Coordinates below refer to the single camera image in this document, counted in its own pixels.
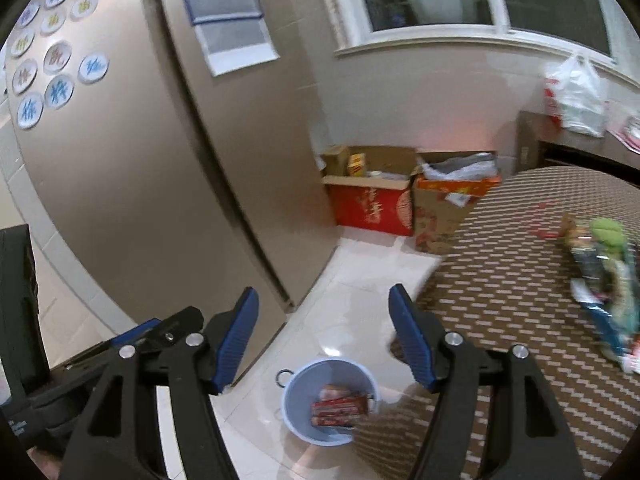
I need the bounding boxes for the red snack packet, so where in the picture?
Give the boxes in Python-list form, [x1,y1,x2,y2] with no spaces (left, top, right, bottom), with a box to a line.
[311,385,373,428]

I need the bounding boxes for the white plastic bag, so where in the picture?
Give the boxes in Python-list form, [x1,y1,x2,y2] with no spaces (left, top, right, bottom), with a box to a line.
[544,54,610,138]

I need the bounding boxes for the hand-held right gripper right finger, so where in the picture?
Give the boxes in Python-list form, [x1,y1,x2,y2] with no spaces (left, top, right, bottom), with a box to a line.
[389,284,586,480]

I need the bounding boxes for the pink papers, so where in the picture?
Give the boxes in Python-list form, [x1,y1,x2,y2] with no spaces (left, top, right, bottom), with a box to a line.
[605,102,640,153]

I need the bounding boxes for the dark wooden desk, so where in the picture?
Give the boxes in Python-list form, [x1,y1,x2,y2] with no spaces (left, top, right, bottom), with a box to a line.
[517,110,640,186]

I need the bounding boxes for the red cardboard box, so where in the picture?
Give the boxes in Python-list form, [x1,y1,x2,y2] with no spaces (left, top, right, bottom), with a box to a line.
[321,145,418,237]

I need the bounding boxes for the orange printed cardboard box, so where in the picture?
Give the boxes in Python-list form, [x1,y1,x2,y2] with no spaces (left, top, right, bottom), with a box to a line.
[412,150,502,256]

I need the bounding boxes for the group of round wall plates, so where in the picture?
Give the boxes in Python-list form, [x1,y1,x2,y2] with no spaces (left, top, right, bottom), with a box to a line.
[4,0,111,131]

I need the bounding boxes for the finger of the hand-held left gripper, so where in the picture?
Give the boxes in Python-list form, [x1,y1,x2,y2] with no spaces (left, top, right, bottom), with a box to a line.
[106,306,206,356]

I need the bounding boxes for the brown patterned tablecloth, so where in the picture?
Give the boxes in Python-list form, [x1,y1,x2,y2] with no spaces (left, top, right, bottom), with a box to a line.
[352,166,640,480]

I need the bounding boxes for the small brown carton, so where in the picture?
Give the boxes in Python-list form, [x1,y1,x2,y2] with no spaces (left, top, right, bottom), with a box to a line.
[322,146,351,177]

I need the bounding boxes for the clear plastic bag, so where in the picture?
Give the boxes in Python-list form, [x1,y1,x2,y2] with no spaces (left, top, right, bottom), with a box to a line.
[422,155,498,181]

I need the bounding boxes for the light blue plastic bucket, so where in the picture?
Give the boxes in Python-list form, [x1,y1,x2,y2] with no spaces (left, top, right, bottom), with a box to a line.
[276,358,379,447]

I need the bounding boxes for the white printed wrapper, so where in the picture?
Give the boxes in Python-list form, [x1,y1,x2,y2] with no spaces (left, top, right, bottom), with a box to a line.
[570,280,601,307]

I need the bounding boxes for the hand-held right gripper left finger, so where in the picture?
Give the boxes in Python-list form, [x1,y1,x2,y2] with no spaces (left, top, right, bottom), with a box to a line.
[59,286,261,480]

